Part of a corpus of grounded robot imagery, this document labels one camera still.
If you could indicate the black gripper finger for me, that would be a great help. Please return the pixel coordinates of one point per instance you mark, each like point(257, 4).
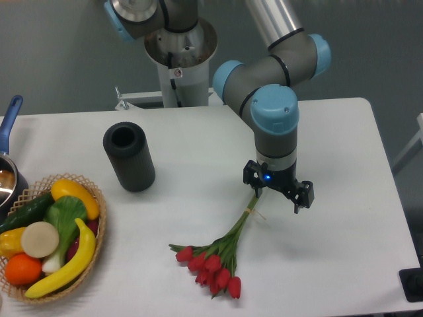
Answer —
point(304, 196)
point(251, 177)

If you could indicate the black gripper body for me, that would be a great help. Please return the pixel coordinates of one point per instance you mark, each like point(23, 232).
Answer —
point(282, 181)

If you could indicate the red tulip bouquet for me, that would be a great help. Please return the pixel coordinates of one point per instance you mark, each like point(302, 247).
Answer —
point(215, 264)

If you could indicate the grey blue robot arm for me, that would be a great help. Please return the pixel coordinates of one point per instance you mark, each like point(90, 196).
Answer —
point(261, 94)

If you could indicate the dark grey ribbed vase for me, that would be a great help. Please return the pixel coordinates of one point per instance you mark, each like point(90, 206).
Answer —
point(126, 146)

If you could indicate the black device at table edge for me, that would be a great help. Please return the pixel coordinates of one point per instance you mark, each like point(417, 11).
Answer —
point(411, 280)

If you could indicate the red vegetable in basket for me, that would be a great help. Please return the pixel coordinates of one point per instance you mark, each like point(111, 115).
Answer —
point(93, 226)

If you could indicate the green bok choy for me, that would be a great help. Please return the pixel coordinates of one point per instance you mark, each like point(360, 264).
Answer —
point(62, 215)

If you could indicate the yellow banana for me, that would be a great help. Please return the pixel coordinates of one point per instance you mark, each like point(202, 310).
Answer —
point(71, 270)

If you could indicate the woven wicker basket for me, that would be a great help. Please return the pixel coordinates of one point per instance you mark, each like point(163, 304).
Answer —
point(35, 190)

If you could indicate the green cucumber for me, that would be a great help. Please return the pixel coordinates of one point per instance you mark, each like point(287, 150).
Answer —
point(25, 215)

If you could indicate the beige round disc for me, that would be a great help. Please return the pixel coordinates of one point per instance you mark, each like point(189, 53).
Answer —
point(40, 239)

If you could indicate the orange fruit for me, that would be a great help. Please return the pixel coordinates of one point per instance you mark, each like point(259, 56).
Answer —
point(23, 270)

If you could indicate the yellow bell pepper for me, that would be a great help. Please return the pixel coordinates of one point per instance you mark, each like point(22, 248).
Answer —
point(11, 242)

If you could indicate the white table frame bracket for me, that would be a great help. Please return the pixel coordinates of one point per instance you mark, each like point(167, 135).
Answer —
point(129, 101)

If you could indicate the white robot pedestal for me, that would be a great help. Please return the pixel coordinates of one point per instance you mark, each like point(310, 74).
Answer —
point(182, 61)

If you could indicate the blue handled saucepan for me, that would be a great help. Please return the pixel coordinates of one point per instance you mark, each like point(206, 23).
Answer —
point(13, 182)

